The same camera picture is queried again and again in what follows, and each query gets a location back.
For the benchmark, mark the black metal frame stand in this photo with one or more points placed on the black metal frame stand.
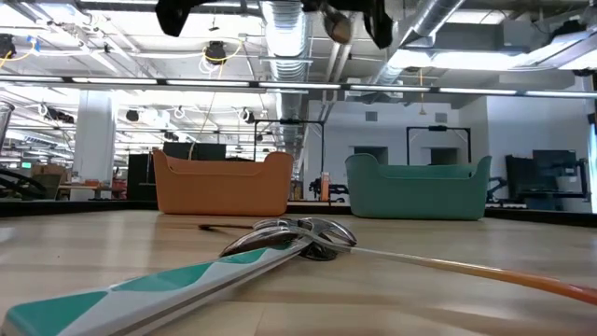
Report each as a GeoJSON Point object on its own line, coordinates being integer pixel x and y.
{"type": "Point", "coordinates": [438, 128]}

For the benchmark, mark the small orange device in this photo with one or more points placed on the small orange device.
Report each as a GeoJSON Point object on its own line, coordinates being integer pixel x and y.
{"type": "Point", "coordinates": [325, 184]}

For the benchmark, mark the silver ceiling duct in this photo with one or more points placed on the silver ceiling duct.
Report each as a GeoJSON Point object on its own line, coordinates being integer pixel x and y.
{"type": "Point", "coordinates": [285, 37]}
{"type": "Point", "coordinates": [420, 23]}

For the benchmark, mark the long ceiling light strip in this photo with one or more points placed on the long ceiling light strip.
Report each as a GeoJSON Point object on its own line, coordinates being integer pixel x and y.
{"type": "Point", "coordinates": [210, 83]}

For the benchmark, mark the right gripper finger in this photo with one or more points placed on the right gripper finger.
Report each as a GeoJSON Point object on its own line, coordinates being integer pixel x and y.
{"type": "Point", "coordinates": [380, 23]}
{"type": "Point", "coordinates": [326, 4]}

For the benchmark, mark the teal plastic bin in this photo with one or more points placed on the teal plastic bin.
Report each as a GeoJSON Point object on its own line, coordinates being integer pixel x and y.
{"type": "Point", "coordinates": [410, 196]}

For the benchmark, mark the black background monitors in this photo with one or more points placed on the black background monitors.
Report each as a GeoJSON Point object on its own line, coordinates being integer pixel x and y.
{"type": "Point", "coordinates": [196, 150]}

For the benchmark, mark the white building column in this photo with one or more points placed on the white building column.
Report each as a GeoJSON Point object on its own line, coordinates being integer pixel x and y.
{"type": "Point", "coordinates": [93, 140]}

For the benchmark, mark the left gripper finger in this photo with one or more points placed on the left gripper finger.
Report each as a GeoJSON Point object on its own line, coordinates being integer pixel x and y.
{"type": "Point", "coordinates": [175, 14]}

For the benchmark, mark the black monitor workstation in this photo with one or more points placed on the black monitor workstation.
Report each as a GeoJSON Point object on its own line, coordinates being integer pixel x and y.
{"type": "Point", "coordinates": [527, 177]}

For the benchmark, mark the orange plastic bin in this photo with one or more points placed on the orange plastic bin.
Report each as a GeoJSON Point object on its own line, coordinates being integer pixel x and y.
{"type": "Point", "coordinates": [219, 191]}

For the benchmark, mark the black cabinet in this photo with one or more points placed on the black cabinet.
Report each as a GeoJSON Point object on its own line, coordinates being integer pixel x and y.
{"type": "Point", "coordinates": [140, 179]}

